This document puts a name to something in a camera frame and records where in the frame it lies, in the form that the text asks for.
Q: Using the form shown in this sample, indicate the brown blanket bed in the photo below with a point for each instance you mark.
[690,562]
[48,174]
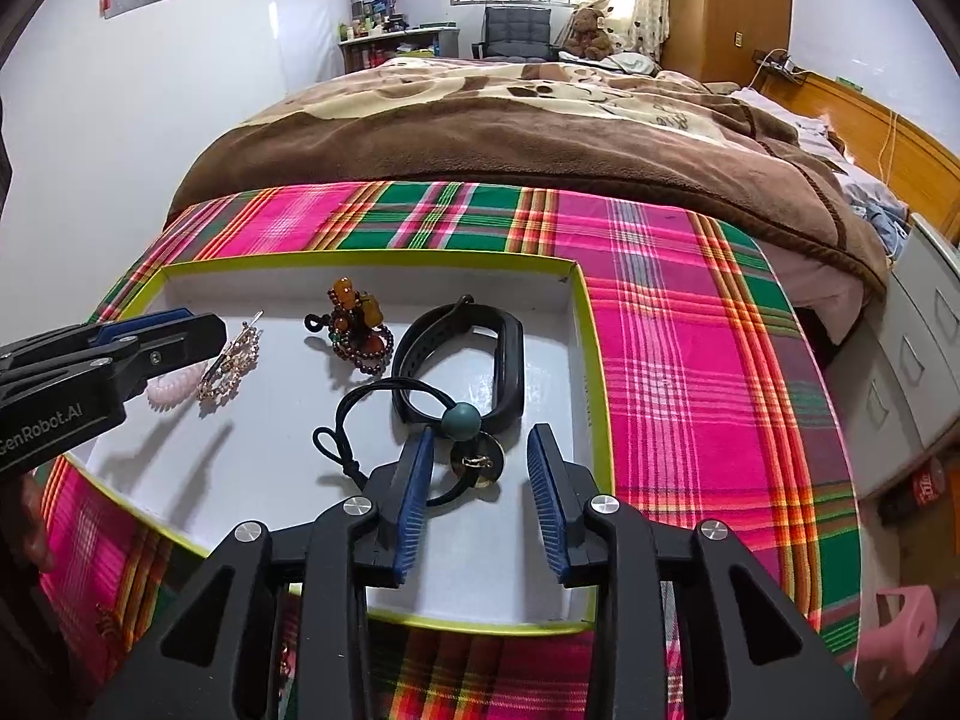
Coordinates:
[450,142]

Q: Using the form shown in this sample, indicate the blue clothes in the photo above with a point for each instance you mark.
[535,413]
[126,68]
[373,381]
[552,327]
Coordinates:
[877,210]

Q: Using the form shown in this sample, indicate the cluttered side desk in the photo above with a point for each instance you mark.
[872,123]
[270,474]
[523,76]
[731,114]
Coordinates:
[390,45]

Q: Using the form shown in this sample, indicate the wooden headboard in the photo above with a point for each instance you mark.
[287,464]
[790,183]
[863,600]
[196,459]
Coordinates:
[862,112]

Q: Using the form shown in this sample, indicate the gold rhinestone hair clip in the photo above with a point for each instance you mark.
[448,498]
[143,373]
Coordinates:
[225,379]

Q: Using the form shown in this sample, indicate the red can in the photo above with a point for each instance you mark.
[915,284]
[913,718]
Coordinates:
[928,484]

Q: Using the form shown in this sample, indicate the brown teddy bear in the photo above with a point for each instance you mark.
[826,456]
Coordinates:
[589,34]

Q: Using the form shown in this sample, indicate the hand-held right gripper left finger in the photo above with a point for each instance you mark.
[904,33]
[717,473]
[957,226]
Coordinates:
[416,510]

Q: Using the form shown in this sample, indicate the black watch band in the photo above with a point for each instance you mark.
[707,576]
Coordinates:
[514,360]

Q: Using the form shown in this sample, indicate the white pillow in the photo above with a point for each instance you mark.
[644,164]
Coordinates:
[630,64]

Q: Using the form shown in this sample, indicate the grey nightstand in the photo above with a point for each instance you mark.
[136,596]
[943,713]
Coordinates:
[900,360]

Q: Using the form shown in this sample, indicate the white bedding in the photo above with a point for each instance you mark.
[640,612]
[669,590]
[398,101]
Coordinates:
[787,120]

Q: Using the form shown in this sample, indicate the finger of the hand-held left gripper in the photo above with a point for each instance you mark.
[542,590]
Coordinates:
[142,324]
[180,345]

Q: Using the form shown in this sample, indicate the wooden wardrobe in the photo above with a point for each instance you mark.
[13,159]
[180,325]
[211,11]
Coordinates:
[720,0]

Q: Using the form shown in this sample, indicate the yellow-green shallow cardboard box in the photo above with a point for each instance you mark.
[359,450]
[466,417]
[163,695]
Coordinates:
[225,465]

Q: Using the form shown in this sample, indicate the patterned curtain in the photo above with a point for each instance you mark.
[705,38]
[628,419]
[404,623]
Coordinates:
[637,0]

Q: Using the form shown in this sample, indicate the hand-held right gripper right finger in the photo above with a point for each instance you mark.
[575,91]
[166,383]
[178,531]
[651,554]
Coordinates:
[544,510]

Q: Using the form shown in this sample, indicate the power strip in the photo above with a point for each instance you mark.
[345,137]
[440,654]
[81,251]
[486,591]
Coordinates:
[776,61]

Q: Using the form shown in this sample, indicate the dark armchair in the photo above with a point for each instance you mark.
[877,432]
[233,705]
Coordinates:
[517,34]

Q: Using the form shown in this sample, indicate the pink green plaid cloth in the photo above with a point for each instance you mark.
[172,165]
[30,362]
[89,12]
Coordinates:
[675,390]

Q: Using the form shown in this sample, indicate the pink plastic stool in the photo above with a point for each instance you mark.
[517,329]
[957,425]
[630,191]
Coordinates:
[896,630]

